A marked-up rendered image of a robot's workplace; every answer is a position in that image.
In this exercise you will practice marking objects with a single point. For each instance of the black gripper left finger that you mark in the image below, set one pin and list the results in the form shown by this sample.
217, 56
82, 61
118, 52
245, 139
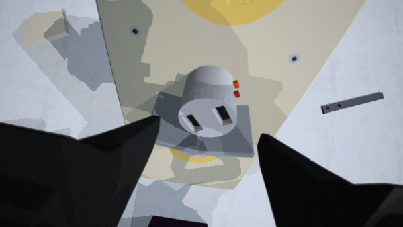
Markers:
95, 176

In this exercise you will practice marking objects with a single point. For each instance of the grey cylinder with two slots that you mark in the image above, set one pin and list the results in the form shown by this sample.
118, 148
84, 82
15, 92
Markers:
208, 105

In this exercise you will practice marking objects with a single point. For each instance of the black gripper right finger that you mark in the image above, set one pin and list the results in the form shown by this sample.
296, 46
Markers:
303, 193

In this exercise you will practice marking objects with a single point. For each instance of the dark grey flat bar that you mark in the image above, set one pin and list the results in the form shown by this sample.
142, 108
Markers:
351, 103

